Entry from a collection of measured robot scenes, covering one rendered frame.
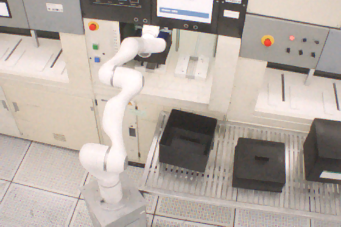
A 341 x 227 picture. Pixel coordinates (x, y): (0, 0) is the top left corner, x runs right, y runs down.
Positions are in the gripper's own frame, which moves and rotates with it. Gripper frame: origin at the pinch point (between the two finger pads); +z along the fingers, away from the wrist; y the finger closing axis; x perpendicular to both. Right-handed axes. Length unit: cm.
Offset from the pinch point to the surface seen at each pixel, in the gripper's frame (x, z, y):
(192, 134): -45, -50, 33
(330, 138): -20, -62, 111
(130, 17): 22.6, -30.3, -7.5
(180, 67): -31.3, -5.3, 19.3
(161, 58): -19.8, -11.5, 7.4
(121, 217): -47, -111, 1
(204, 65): -31.3, -0.6, 34.9
